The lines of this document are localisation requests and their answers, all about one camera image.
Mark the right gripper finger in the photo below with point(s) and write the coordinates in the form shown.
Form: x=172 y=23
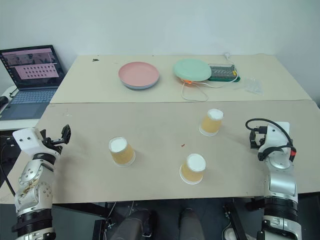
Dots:
x=251 y=140

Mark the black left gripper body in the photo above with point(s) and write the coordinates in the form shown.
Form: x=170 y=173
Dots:
x=53 y=143

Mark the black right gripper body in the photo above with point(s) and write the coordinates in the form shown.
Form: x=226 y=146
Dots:
x=260 y=143

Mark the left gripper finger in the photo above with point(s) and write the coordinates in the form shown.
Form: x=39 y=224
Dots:
x=67 y=133
x=43 y=133

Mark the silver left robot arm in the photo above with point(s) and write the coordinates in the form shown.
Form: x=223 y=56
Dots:
x=32 y=185

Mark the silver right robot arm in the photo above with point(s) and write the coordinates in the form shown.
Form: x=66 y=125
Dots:
x=281 y=190

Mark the yellow paper cup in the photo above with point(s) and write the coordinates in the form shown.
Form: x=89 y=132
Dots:
x=122 y=153
x=192 y=170
x=211 y=122

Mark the grey laptop computer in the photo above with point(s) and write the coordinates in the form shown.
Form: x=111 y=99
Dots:
x=32 y=82

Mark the clear plastic bag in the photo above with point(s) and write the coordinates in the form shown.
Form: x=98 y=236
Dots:
x=250 y=86

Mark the small dark debris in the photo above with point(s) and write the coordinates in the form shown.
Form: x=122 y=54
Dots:
x=95 y=60

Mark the light blue plastic plate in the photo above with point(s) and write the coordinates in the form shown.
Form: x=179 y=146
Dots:
x=140 y=87

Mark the small orange object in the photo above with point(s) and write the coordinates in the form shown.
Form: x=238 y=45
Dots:
x=188 y=81

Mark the mint green plastic plate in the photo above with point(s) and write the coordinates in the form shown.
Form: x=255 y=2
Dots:
x=192 y=70

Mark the white object under table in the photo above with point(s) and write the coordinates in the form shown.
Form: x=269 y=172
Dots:
x=228 y=232

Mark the pink plastic plate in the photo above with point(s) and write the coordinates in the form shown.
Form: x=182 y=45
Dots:
x=138 y=72

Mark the dark rounded grey shape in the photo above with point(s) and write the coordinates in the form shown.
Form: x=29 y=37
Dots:
x=135 y=225

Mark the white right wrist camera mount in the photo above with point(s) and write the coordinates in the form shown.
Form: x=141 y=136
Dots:
x=275 y=135

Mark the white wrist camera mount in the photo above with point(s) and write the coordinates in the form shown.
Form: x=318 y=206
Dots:
x=26 y=141
x=275 y=135

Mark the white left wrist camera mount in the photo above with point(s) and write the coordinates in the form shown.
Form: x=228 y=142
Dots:
x=26 y=141

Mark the black table frame bar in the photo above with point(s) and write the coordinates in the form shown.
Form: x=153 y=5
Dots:
x=235 y=220

